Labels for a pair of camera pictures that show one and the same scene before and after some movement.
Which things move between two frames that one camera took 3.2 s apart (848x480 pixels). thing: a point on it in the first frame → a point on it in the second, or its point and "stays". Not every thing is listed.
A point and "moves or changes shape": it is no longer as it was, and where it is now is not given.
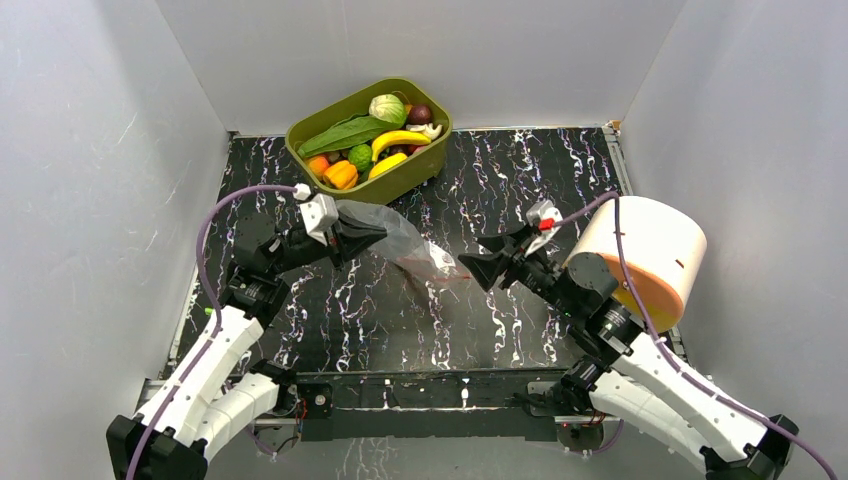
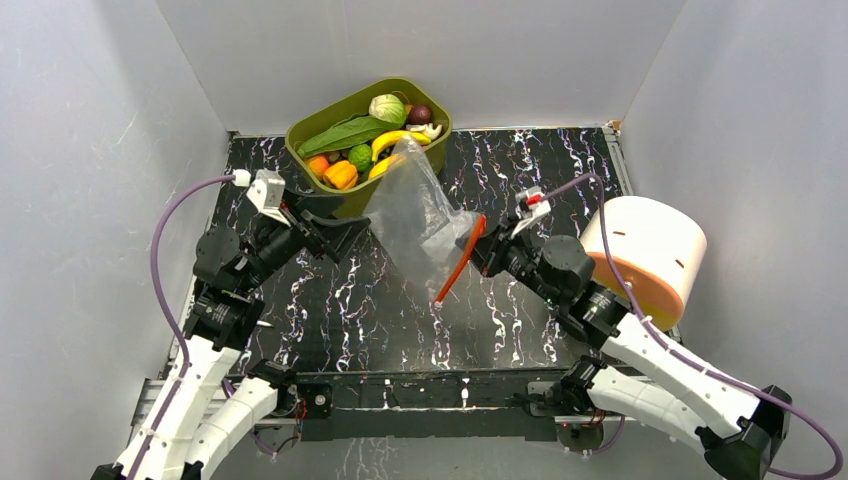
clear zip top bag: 403,244 moves or changes shape
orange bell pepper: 342,175 stays
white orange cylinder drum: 656,252 stays
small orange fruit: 318,165 stays
